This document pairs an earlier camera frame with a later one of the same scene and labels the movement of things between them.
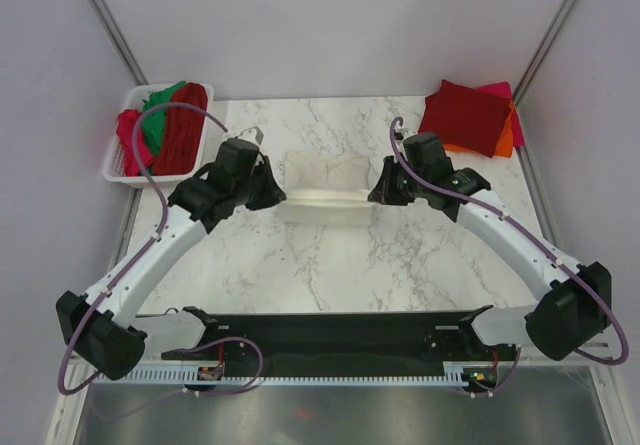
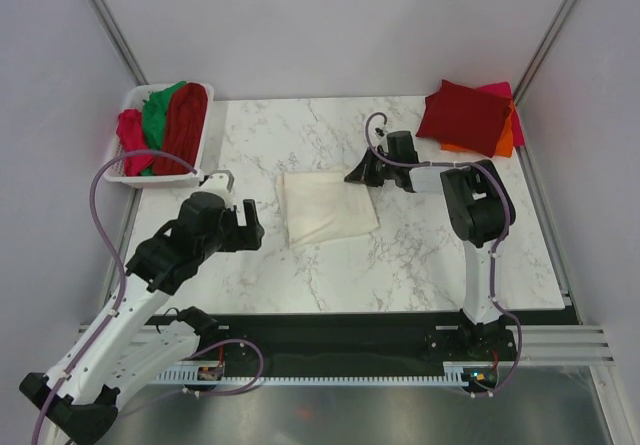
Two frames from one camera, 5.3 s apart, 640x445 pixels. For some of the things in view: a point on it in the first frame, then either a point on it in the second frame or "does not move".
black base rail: x=437 y=337 does not move
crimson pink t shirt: x=124 y=130 does not move
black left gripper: x=273 y=194 -> x=246 y=237
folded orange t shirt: x=504 y=146 does not move
